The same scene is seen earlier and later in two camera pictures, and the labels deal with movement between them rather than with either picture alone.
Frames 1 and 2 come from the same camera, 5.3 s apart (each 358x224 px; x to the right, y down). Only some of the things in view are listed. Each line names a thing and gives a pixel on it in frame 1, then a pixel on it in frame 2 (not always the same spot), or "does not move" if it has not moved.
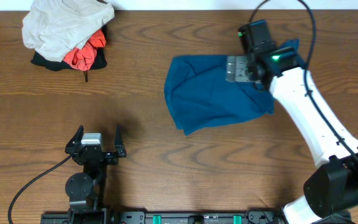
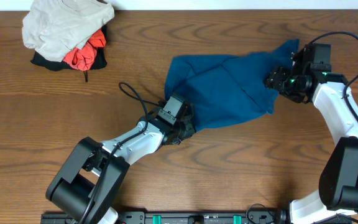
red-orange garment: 82,59 does not move
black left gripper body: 110,160 -> 184,129
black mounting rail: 177,217 does not move
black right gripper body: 250,63 -> 287,84
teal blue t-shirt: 198,96 does not move
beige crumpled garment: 54,27 does not move
